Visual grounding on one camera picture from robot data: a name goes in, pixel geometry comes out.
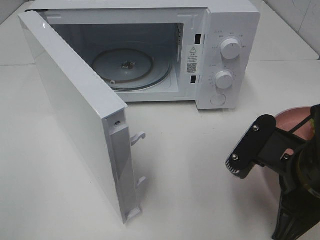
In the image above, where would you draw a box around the round white door button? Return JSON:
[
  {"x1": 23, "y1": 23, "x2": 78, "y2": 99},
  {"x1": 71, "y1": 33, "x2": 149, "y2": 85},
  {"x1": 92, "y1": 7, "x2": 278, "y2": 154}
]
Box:
[{"x1": 210, "y1": 93, "x2": 227, "y2": 106}]

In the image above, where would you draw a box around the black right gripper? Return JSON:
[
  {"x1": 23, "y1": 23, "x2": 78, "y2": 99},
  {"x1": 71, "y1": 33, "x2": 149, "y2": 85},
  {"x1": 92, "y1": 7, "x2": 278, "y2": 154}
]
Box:
[{"x1": 225, "y1": 105, "x2": 320, "y2": 240}]

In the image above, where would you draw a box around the white microwave oven body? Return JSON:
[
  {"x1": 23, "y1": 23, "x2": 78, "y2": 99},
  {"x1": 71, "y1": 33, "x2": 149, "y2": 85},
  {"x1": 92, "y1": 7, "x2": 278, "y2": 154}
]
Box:
[{"x1": 25, "y1": 0, "x2": 260, "y2": 110}]

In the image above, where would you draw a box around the lower white microwave knob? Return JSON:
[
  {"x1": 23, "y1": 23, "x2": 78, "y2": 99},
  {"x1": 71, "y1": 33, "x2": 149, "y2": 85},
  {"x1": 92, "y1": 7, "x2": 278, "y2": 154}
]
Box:
[{"x1": 215, "y1": 70, "x2": 234, "y2": 90}]

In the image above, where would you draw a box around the glass microwave turntable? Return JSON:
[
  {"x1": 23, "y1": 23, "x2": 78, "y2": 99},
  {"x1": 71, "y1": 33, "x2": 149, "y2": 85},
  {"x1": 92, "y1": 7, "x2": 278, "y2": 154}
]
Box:
[{"x1": 91, "y1": 48, "x2": 172, "y2": 91}]

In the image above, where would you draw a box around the upper white microwave knob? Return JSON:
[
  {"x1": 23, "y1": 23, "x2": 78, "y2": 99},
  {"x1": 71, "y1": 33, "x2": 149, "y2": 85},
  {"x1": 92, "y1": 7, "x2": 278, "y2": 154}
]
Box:
[{"x1": 220, "y1": 37, "x2": 241, "y2": 60}]

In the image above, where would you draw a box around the white microwave knob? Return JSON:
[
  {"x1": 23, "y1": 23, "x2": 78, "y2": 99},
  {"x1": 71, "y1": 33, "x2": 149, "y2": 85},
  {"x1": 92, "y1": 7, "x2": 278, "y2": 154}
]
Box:
[
  {"x1": 215, "y1": 70, "x2": 234, "y2": 90},
  {"x1": 220, "y1": 37, "x2": 241, "y2": 60}
]

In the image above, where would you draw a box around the pink plate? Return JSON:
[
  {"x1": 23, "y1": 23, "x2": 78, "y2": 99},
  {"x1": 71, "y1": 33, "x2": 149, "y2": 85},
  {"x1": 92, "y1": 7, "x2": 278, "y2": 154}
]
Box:
[{"x1": 272, "y1": 106, "x2": 314, "y2": 161}]

